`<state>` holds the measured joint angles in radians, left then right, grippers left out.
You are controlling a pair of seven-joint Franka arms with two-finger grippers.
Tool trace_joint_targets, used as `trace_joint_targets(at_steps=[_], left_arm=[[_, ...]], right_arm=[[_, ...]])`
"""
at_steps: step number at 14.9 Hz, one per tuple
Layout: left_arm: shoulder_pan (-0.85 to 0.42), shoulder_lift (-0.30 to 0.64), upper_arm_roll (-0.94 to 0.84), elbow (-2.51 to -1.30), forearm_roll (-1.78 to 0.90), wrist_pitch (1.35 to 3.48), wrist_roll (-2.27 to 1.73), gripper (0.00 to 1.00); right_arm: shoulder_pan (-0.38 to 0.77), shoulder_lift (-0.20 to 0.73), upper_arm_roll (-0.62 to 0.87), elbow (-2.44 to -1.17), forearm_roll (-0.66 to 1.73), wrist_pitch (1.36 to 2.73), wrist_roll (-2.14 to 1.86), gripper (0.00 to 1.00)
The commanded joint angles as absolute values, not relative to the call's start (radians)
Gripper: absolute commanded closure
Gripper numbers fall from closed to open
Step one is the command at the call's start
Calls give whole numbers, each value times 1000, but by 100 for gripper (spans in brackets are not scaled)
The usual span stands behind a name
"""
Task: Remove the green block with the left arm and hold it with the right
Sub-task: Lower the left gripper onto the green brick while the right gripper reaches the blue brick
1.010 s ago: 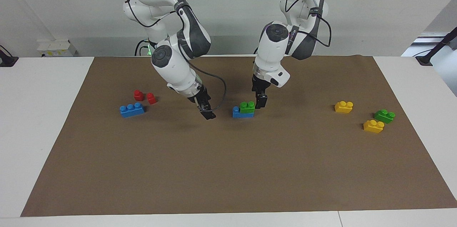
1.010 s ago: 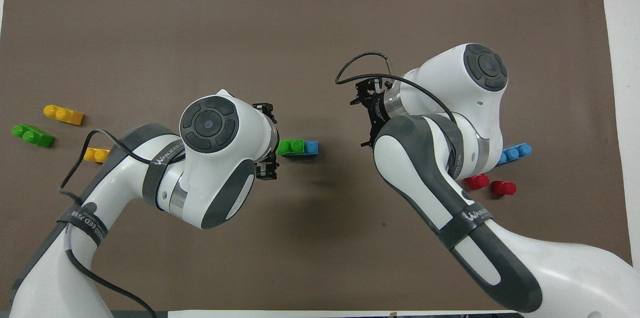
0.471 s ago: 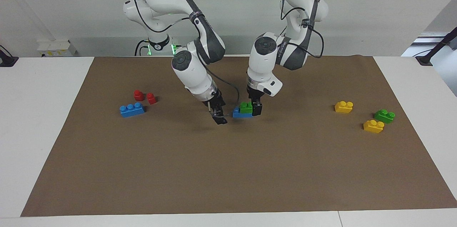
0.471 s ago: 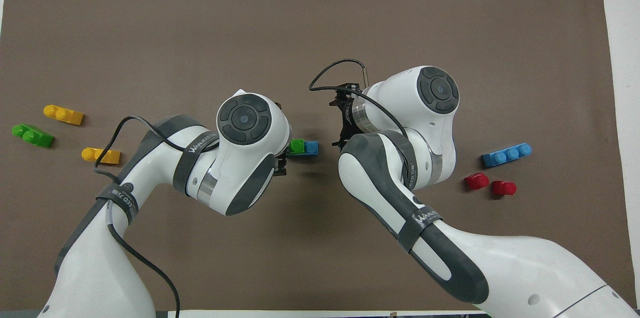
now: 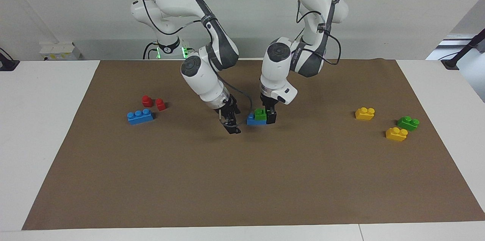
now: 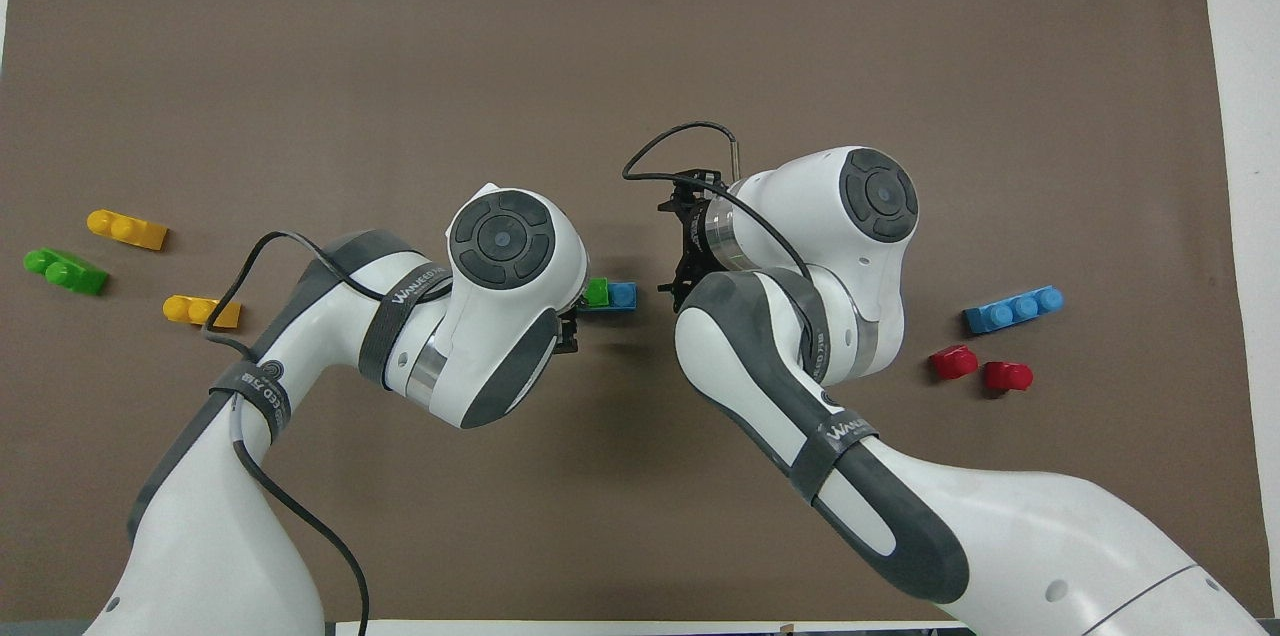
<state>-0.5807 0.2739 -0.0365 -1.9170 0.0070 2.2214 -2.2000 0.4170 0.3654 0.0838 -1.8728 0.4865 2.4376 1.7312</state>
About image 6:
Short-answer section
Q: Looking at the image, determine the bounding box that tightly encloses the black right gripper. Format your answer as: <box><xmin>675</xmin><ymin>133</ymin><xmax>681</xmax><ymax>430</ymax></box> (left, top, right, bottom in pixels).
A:
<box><xmin>555</xmin><ymin>174</ymin><xmax>726</xmax><ymax>355</ymax></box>

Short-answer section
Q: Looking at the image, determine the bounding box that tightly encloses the blue three-stud block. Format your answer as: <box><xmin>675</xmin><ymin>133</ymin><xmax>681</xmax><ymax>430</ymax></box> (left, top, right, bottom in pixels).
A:
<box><xmin>963</xmin><ymin>286</ymin><xmax>1065</xmax><ymax>335</ymax></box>
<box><xmin>580</xmin><ymin>281</ymin><xmax>638</xmax><ymax>314</ymax></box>

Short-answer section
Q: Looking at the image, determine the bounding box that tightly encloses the red one-stud block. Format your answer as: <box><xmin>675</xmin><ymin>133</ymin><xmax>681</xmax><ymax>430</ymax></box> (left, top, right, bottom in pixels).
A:
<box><xmin>930</xmin><ymin>345</ymin><xmax>979</xmax><ymax>382</ymax></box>
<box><xmin>983</xmin><ymin>361</ymin><xmax>1034</xmax><ymax>394</ymax></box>

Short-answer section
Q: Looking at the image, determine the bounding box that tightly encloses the yellow two-stud block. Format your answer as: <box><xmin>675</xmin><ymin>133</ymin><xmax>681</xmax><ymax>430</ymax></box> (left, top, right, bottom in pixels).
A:
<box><xmin>163</xmin><ymin>295</ymin><xmax>242</xmax><ymax>330</ymax></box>
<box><xmin>87</xmin><ymin>209</ymin><xmax>169</xmax><ymax>251</ymax></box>

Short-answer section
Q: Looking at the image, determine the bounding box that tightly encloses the brown table mat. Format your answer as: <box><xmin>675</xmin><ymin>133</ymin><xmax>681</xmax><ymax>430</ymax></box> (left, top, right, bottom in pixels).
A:
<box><xmin>0</xmin><ymin>0</ymin><xmax>1276</xmax><ymax>622</ymax></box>

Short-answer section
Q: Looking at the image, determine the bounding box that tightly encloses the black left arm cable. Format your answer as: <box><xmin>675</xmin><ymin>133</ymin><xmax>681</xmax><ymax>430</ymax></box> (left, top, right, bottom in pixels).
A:
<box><xmin>203</xmin><ymin>231</ymin><xmax>401</xmax><ymax>636</ymax></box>

